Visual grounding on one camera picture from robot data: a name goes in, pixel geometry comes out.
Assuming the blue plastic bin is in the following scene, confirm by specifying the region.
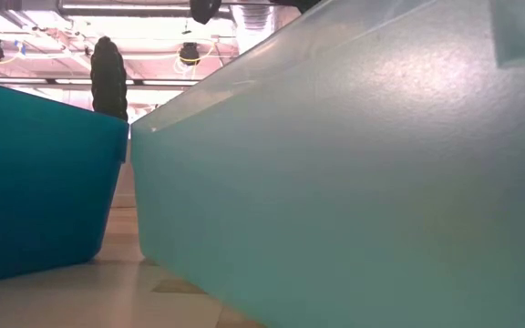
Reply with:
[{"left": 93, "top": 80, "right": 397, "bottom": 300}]
[{"left": 0, "top": 77, "right": 130, "bottom": 287}]

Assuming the silver ceiling air duct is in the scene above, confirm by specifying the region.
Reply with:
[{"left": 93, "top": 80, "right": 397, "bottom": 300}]
[{"left": 230, "top": 4, "right": 278, "bottom": 56}]

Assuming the long ceiling light fixture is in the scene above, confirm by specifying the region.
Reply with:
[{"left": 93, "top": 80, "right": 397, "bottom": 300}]
[{"left": 57, "top": 0, "right": 235, "bottom": 20}]

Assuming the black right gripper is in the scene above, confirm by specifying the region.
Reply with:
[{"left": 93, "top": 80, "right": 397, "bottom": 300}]
[{"left": 188, "top": 0, "right": 223, "bottom": 26}]

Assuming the light green translucent bin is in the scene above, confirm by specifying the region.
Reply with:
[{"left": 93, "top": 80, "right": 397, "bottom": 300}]
[{"left": 129, "top": 0, "right": 525, "bottom": 328}]

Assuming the tall green cactus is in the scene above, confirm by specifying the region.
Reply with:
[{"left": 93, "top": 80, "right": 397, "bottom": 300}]
[{"left": 89, "top": 36, "right": 129, "bottom": 122}]

